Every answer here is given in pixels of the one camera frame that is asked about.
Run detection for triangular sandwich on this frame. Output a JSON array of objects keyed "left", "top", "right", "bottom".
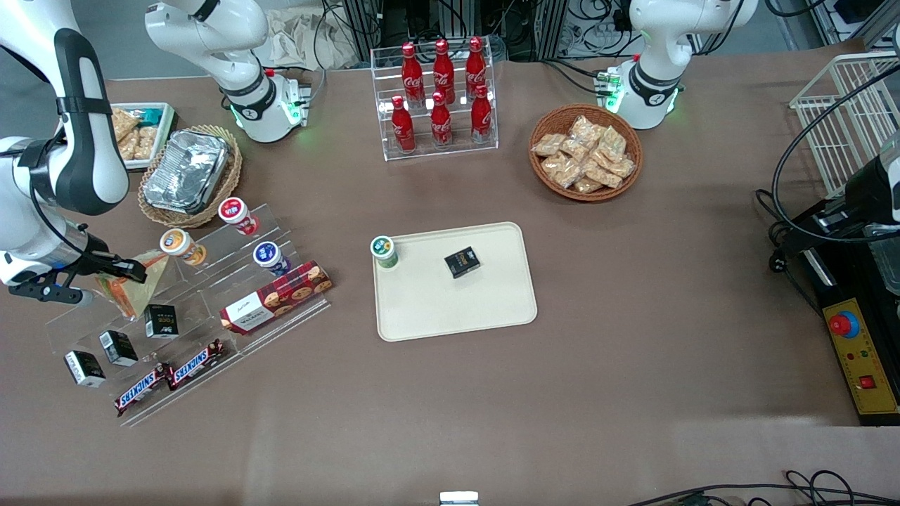
[{"left": 95, "top": 251, "right": 171, "bottom": 318}]

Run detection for beige plastic tray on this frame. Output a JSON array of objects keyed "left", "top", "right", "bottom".
[{"left": 371, "top": 222, "right": 538, "bottom": 342}]

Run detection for orange lid cup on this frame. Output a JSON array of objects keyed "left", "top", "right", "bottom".
[{"left": 160, "top": 228, "right": 207, "bottom": 266}]

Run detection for small black white box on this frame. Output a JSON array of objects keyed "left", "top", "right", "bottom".
[
  {"left": 98, "top": 330, "right": 139, "bottom": 367},
  {"left": 144, "top": 304, "right": 179, "bottom": 340},
  {"left": 64, "top": 350, "right": 106, "bottom": 388}
]

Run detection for clear acrylic stepped display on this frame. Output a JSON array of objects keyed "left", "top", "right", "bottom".
[{"left": 46, "top": 204, "right": 331, "bottom": 428}]

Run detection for aluminium foil container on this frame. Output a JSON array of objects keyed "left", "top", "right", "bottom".
[{"left": 143, "top": 130, "right": 233, "bottom": 215}]

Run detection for Snickers chocolate bar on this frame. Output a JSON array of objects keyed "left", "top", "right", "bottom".
[
  {"left": 115, "top": 363, "right": 173, "bottom": 417},
  {"left": 167, "top": 339, "right": 226, "bottom": 391}
]

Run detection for red lid cup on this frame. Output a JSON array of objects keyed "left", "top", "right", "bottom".
[{"left": 218, "top": 197, "right": 259, "bottom": 236}]

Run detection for blue lid cup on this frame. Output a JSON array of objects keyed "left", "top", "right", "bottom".
[{"left": 253, "top": 241, "right": 290, "bottom": 276}]

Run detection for white rectangular bin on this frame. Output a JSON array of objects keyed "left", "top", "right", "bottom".
[{"left": 109, "top": 103, "right": 176, "bottom": 171}]

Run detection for oval light wicker basket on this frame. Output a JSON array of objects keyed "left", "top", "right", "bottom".
[{"left": 138, "top": 125, "right": 243, "bottom": 228}]

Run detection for red tartan cookie box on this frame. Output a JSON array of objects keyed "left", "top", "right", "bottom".
[{"left": 219, "top": 261, "right": 333, "bottom": 335}]

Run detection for green lid cup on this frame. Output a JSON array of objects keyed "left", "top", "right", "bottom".
[{"left": 371, "top": 235, "right": 399, "bottom": 270}]

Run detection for beige crumpled cloth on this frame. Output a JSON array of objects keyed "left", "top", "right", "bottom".
[{"left": 257, "top": 7, "right": 359, "bottom": 71}]

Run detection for red cola bottle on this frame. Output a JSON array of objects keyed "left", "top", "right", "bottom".
[
  {"left": 465, "top": 37, "right": 487, "bottom": 99},
  {"left": 470, "top": 84, "right": 493, "bottom": 143},
  {"left": 391, "top": 95, "right": 416, "bottom": 153},
  {"left": 401, "top": 42, "right": 425, "bottom": 108},
  {"left": 432, "top": 39, "right": 456, "bottom": 105},
  {"left": 430, "top": 90, "right": 453, "bottom": 147}
]

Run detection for small black box gold print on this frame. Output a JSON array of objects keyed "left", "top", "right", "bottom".
[{"left": 444, "top": 247, "right": 482, "bottom": 279}]

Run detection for clear acrylic bottle rack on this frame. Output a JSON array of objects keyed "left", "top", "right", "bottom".
[{"left": 371, "top": 44, "right": 499, "bottom": 162}]

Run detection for round brown wicker basket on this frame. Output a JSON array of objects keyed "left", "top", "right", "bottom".
[{"left": 529, "top": 104, "right": 643, "bottom": 203}]

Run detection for yellow panel control box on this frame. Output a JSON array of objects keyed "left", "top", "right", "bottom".
[{"left": 802, "top": 246, "right": 900, "bottom": 427}]

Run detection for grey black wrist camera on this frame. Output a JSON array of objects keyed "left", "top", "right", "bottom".
[{"left": 7, "top": 280, "right": 94, "bottom": 306}]

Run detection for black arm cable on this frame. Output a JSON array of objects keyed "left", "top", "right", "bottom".
[{"left": 27, "top": 137, "right": 89, "bottom": 257}]

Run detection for aluminium frame rack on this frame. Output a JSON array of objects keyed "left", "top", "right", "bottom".
[{"left": 341, "top": 0, "right": 570, "bottom": 60}]

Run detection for long black looped cable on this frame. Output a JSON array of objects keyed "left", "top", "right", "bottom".
[{"left": 756, "top": 63, "right": 900, "bottom": 275}]

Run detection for black floor cables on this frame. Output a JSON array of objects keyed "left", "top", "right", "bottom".
[{"left": 626, "top": 469, "right": 900, "bottom": 506}]

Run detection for white wire basket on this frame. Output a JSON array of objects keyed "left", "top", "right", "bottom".
[{"left": 789, "top": 53, "right": 900, "bottom": 197}]

